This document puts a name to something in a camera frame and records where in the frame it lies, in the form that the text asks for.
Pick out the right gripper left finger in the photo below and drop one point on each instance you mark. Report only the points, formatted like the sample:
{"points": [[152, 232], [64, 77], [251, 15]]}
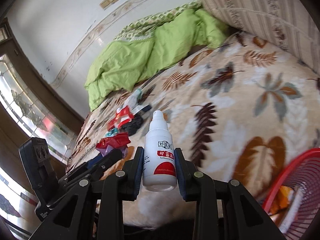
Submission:
{"points": [[73, 217]]}

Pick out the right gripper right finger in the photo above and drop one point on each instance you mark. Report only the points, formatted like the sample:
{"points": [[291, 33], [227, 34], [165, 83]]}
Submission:
{"points": [[224, 210]]}

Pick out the white blue medicine box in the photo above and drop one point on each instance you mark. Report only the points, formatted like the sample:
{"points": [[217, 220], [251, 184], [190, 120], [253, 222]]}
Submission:
{"points": [[291, 213]]}

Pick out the purple plastic wrapper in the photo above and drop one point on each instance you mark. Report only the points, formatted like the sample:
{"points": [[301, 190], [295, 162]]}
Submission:
{"points": [[119, 141]]}

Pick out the white spray bottle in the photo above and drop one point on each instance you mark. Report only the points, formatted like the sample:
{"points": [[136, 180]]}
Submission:
{"points": [[159, 171]]}

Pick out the light blue cartoon packet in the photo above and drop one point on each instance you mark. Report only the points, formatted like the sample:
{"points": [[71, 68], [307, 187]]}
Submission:
{"points": [[111, 133]]}

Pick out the red white foot patch box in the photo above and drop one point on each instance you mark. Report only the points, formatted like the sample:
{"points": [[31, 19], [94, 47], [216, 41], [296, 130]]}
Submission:
{"points": [[123, 116]]}

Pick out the orange foil wrapper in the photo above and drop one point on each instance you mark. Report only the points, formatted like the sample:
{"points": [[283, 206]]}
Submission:
{"points": [[282, 200]]}

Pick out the black plastic bag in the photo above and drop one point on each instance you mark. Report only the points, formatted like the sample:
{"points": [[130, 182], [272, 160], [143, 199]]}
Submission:
{"points": [[133, 126]]}

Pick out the blue white toothpaste box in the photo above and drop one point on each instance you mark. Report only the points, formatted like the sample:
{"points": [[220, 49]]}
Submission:
{"points": [[141, 110]]}

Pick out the stained glass window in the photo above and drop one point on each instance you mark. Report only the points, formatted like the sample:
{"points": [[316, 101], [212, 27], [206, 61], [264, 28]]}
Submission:
{"points": [[31, 115]]}

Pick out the red plastic basket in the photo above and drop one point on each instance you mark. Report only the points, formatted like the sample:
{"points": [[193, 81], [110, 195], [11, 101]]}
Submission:
{"points": [[302, 171]]}

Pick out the leaf pattern fleece blanket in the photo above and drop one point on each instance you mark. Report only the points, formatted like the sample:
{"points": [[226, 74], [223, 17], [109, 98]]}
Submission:
{"points": [[241, 111]]}

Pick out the green duvet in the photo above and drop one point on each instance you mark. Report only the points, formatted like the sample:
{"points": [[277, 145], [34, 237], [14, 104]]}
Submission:
{"points": [[149, 45]]}

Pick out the striped beige bolster pillow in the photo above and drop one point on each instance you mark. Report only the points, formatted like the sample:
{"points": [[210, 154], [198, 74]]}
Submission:
{"points": [[285, 23]]}

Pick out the wall switch plates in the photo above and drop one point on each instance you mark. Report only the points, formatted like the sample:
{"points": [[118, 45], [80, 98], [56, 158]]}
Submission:
{"points": [[106, 3]]}

